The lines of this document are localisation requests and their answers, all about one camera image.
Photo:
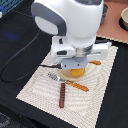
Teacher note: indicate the blue basket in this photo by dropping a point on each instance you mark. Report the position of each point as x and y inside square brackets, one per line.
[7, 5]

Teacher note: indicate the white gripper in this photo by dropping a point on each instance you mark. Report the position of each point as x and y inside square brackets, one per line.
[71, 57]

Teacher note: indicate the beige bowl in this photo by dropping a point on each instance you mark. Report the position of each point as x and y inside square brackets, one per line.
[124, 16]

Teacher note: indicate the woven beige placemat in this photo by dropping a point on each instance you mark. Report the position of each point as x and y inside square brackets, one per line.
[81, 108]

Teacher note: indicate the wooden handled fork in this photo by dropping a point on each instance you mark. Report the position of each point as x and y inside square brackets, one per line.
[76, 85]

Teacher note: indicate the brown toy sausage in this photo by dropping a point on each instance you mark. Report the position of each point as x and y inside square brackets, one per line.
[62, 95]

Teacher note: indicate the large grey pot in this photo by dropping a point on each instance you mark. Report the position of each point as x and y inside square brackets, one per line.
[104, 13]

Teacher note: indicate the orange toy bread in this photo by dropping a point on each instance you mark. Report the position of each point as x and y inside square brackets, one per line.
[77, 72]

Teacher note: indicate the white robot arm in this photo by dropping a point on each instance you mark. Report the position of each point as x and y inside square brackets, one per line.
[73, 25]

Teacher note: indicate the round beige plate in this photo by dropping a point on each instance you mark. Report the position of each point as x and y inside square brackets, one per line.
[66, 74]

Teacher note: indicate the wooden handled knife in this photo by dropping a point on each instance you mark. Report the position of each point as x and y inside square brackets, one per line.
[95, 62]

